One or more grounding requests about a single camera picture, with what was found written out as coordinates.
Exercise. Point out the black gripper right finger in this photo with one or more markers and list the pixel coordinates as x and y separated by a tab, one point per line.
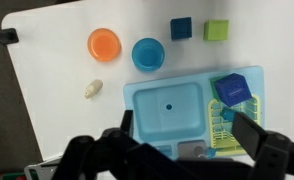
273	156

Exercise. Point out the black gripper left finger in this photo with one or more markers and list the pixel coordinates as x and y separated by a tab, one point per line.
120	156

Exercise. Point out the yellow-green dish drying rack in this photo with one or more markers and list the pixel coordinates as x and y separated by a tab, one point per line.
218	133

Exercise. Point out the grey metal mounting plate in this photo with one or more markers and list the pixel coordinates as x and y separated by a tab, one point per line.
42	168

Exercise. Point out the blue plastic plate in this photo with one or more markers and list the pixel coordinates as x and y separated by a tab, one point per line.
148	54

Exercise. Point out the orange plastic plate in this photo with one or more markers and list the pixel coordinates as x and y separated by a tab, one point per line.
103	45

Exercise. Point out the blue toy utensil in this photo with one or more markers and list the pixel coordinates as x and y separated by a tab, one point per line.
211	152

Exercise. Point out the light blue toy sink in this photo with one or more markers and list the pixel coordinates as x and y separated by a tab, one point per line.
168	110

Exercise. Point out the grey toy faucet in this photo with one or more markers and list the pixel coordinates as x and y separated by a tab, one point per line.
191	149

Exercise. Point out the cream toy bottle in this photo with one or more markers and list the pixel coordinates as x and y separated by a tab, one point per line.
93	89

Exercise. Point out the royal blue cube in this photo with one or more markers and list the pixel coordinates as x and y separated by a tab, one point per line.
233	89

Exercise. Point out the lime green cube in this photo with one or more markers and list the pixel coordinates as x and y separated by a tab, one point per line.
216	30

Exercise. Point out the navy blue cube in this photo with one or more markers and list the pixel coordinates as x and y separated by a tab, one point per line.
181	28

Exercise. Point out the black clamp bar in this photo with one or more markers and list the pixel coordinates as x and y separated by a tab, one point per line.
2	35

